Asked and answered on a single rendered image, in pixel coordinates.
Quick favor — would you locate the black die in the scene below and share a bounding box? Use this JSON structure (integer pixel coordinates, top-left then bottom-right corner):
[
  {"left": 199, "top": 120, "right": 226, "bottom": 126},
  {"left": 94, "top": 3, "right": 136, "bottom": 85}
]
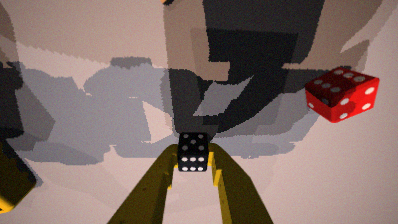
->
[{"left": 177, "top": 133, "right": 209, "bottom": 172}]

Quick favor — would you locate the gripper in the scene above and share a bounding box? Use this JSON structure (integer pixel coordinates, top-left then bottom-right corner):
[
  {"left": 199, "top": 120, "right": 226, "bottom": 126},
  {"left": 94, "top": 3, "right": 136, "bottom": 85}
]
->
[{"left": 107, "top": 143, "right": 274, "bottom": 224}]

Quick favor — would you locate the red die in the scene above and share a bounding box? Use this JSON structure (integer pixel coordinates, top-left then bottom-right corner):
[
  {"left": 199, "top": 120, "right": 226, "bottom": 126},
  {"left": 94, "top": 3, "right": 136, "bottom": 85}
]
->
[{"left": 305, "top": 67, "right": 380, "bottom": 123}]

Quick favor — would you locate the orange flat mat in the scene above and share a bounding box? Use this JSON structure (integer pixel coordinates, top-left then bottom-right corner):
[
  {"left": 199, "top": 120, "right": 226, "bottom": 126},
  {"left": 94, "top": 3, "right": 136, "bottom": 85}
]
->
[{"left": 160, "top": 0, "right": 170, "bottom": 5}]

